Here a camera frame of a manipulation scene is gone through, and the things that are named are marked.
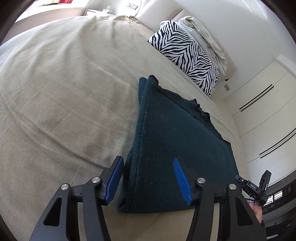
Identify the dark teal knit sweater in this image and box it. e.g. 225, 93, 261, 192
118, 76, 238, 213

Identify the person's right hand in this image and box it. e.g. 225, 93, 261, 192
247, 201, 262, 223

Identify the beige bed sheet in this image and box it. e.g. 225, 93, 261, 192
1, 16, 249, 240

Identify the crumpled white blanket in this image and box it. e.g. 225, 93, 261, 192
178, 16, 227, 75

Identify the zebra print pillow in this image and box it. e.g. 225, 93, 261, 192
148, 20, 220, 98

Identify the red box on shelf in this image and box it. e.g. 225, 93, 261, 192
59, 0, 73, 4

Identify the white wardrobe with handles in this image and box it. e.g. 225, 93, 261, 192
225, 61, 295, 184

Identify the wall socket plate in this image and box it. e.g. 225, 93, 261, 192
224, 84, 230, 91

